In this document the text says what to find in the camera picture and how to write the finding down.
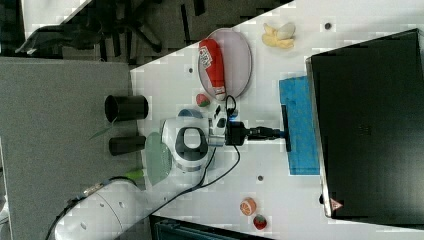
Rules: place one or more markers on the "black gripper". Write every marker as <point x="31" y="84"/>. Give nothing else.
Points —
<point x="237" y="133"/>

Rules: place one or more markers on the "blue oven door with handle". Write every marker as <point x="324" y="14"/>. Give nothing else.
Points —
<point x="301" y="143"/>

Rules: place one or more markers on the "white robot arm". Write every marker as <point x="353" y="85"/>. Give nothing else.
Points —
<point x="186" y="146"/>

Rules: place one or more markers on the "black toaster oven body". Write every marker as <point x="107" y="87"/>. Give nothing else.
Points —
<point x="368" y="117"/>

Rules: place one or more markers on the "pink toy strawberry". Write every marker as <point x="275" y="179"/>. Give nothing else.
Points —
<point x="202" y="100"/>

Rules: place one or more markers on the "toy orange slice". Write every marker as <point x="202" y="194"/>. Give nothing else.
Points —
<point x="248" y="206"/>

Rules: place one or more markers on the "grey oval plate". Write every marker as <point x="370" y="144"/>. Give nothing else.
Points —
<point x="237" y="60"/>

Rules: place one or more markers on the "blue bowl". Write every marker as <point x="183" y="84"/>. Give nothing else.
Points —
<point x="190" y="113"/>

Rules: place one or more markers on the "red toy strawberry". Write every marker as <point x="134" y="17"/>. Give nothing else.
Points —
<point x="259" y="222"/>

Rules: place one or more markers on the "red plush ketchup bottle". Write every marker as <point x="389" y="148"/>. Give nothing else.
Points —
<point x="212" y="61"/>

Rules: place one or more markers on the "yellow plush banana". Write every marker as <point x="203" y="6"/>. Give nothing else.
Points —
<point x="282" y="37"/>

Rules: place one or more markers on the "green colander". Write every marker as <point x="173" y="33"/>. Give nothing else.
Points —
<point x="158" y="158"/>

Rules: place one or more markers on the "green slotted spatula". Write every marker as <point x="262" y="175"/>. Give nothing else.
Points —
<point x="134" y="174"/>

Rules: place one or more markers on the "small black cup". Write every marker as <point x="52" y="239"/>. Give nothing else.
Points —
<point x="124" y="145"/>

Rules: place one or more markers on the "large black cup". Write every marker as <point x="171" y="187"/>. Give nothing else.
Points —
<point x="125" y="108"/>

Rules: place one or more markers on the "black office chair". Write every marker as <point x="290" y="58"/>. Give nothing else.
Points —
<point x="101" y="19"/>

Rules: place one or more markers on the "blue metal frame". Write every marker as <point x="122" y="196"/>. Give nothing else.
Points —
<point x="170" y="229"/>

